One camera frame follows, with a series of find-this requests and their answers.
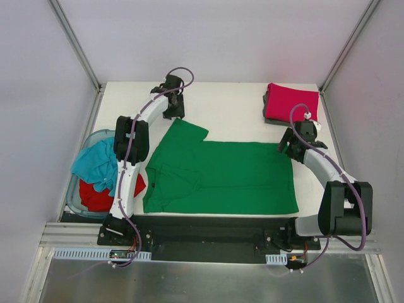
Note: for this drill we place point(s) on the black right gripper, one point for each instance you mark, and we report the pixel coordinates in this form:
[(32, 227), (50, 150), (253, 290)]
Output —
[(286, 144)]

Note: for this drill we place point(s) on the red t shirt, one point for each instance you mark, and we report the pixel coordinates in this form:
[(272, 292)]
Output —
[(93, 200)]

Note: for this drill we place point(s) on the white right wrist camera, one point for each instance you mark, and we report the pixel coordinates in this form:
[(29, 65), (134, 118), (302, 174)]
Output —
[(308, 117)]

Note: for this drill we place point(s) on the white cable duct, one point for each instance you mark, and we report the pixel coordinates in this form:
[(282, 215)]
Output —
[(94, 254), (276, 259)]

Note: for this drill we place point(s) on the aluminium frame post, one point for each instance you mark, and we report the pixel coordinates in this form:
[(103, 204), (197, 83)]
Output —
[(74, 42), (357, 31)]

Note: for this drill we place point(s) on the teal t shirt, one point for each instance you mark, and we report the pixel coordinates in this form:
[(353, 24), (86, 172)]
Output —
[(97, 165)]

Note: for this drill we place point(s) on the left aluminium frame post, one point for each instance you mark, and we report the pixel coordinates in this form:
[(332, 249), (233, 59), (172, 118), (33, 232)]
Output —
[(74, 42)]

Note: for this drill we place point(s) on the left white cable duct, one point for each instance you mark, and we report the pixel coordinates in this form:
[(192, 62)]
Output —
[(94, 254)]

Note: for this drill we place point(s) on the folded grey t shirt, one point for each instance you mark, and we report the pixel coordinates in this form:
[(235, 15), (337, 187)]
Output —
[(270, 120)]

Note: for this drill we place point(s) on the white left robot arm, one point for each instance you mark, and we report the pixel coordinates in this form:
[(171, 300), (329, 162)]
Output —
[(132, 146)]

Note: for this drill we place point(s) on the green t shirt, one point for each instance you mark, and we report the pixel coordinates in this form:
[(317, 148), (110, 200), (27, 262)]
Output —
[(189, 174)]

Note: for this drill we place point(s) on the right white cable duct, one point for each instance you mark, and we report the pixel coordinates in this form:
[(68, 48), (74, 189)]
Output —
[(276, 259)]

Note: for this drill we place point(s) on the blue plastic basket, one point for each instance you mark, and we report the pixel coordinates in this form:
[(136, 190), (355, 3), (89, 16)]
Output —
[(72, 197)]

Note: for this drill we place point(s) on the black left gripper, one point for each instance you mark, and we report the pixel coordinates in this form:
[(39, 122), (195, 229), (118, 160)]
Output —
[(176, 107)]

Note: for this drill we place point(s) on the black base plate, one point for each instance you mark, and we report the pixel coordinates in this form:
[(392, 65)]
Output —
[(245, 240)]

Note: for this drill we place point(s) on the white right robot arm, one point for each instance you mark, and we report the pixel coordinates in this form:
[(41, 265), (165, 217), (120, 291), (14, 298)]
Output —
[(346, 205)]

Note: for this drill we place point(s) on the aluminium front rail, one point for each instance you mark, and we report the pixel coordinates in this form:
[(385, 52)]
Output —
[(57, 234)]

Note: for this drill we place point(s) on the folded magenta t shirt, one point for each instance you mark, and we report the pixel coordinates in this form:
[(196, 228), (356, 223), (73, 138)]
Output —
[(280, 100)]

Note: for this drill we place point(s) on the right aluminium frame post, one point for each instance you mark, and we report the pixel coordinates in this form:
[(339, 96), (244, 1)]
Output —
[(357, 31)]

